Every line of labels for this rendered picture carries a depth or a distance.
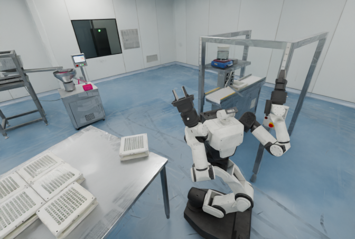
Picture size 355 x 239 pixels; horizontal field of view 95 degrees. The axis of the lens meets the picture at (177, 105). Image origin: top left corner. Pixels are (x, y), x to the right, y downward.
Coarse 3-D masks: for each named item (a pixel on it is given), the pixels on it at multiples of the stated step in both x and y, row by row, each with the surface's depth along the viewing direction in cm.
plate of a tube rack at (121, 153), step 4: (128, 136) 158; (132, 136) 158; (144, 136) 157; (124, 140) 153; (132, 140) 153; (144, 140) 152; (120, 144) 148; (144, 144) 147; (120, 148) 144; (140, 148) 143; (144, 148) 143; (120, 152) 139; (124, 152) 139; (128, 152) 139; (132, 152) 139; (136, 152) 139; (140, 152) 140; (120, 156) 138
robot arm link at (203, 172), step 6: (198, 150) 88; (204, 150) 91; (198, 156) 88; (204, 156) 89; (198, 162) 88; (204, 162) 88; (198, 168) 88; (204, 168) 88; (210, 168) 91; (198, 174) 89; (204, 174) 88; (210, 174) 89; (198, 180) 91; (204, 180) 92
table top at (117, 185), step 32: (96, 128) 184; (32, 160) 145; (64, 160) 143; (96, 160) 142; (128, 160) 141; (160, 160) 139; (96, 192) 115; (128, 192) 114; (32, 224) 98; (96, 224) 97
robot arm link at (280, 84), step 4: (276, 80) 103; (280, 80) 101; (284, 80) 100; (276, 84) 104; (280, 84) 102; (284, 84) 101; (276, 88) 104; (280, 88) 102; (284, 88) 103; (272, 92) 107; (276, 92) 104; (280, 92) 102; (284, 92) 102; (272, 96) 106; (276, 96) 104; (280, 96) 103; (284, 96) 102
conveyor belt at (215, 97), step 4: (240, 80) 290; (244, 80) 289; (248, 80) 288; (252, 80) 288; (256, 80) 287; (248, 84) 273; (228, 88) 260; (216, 92) 249; (220, 92) 248; (224, 92) 248; (228, 92) 247; (232, 92) 247; (208, 96) 237; (212, 96) 236; (216, 96) 236; (220, 96) 235; (224, 96) 235; (212, 100) 230; (216, 100) 226
